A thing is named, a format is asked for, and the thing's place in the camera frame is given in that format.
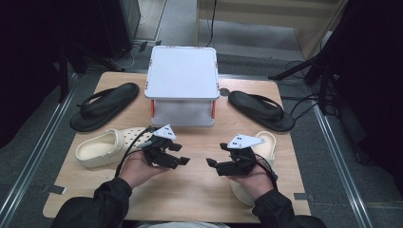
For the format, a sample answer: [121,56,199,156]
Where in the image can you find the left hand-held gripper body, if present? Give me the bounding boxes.
[137,123,179,169]

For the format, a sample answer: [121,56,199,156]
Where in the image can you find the black hanging cable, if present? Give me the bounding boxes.
[204,0,219,48]

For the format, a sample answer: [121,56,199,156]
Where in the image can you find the person's left hand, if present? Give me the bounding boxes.
[117,151,171,190]

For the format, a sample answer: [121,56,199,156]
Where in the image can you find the black tripod stand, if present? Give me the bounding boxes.
[268,31,338,116]

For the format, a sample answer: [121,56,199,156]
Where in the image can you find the black flip-flop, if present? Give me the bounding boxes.
[69,82,141,133]
[227,90,297,133]

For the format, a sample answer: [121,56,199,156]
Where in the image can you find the left hand-held gripper cable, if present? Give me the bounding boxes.
[114,125,160,179]

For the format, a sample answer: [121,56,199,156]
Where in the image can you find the black curtain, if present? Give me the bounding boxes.
[0,0,106,148]
[329,0,403,191]

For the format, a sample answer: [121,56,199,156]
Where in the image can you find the hand-held gripper cable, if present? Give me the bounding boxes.
[253,154,279,191]
[114,125,160,179]

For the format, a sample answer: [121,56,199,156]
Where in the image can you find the grey tape strip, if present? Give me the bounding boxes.
[42,184,67,196]
[293,192,317,202]

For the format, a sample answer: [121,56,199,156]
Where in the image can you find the white shoe rack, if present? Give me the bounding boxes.
[144,45,221,128]

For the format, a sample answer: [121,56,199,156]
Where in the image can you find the cream clog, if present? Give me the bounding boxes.
[229,130,278,208]
[74,126,157,169]

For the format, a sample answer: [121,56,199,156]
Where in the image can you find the black metal stand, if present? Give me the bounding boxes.
[56,41,126,104]

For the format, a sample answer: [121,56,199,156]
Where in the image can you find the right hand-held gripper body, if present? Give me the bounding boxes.
[216,133,266,178]

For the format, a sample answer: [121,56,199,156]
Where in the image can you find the right hand-held gripper cable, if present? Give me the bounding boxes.
[253,154,279,191]

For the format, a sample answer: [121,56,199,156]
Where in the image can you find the white floor cable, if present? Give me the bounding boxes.
[109,44,150,71]

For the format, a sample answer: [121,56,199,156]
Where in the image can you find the metal floor rail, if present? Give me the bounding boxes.
[312,104,374,228]
[0,74,79,222]

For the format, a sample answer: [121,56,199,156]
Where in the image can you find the wooden step platform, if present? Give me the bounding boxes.
[196,0,350,60]

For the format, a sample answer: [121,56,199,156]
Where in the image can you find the person's right hand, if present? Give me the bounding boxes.
[227,162,276,200]

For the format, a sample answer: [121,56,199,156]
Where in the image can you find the dark cabinet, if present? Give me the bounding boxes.
[98,0,143,61]

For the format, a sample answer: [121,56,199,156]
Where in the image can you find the black floor cables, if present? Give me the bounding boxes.
[279,60,321,127]

